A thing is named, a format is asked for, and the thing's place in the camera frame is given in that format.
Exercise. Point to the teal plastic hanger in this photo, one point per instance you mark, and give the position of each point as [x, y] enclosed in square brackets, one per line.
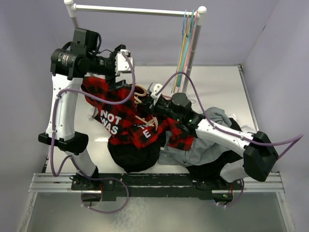
[189, 30]

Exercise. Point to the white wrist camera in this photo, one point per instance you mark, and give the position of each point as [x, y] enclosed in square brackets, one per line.
[121, 64]
[153, 89]

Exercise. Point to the yellow plastic hanger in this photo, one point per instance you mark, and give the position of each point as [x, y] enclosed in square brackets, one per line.
[179, 61]

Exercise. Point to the black garment right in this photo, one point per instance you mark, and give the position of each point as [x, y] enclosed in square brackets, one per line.
[217, 166]

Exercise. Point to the black garment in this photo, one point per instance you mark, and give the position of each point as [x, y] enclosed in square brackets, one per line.
[131, 159]
[217, 166]

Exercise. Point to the grey shirt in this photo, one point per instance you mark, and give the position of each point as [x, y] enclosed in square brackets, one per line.
[201, 151]

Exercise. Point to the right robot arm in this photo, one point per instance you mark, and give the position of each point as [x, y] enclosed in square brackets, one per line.
[258, 155]

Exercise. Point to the red black plaid shirt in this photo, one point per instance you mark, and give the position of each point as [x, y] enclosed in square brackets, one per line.
[125, 122]

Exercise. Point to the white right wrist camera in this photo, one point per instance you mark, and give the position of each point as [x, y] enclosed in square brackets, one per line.
[153, 89]

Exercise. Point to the aluminium front rail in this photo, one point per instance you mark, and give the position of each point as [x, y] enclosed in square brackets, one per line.
[45, 182]

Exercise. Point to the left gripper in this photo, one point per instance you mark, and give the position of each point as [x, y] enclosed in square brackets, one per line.
[112, 77]

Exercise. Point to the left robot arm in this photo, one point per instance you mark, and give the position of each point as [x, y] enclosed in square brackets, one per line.
[70, 66]

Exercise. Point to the white clothes rack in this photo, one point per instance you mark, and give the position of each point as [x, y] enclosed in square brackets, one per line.
[153, 28]

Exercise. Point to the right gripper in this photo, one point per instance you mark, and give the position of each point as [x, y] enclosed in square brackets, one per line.
[151, 105]

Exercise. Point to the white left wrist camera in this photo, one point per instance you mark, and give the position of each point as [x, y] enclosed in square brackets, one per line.
[121, 64]

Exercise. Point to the cream plastic hanger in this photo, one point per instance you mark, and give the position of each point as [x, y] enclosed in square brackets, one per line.
[140, 97]

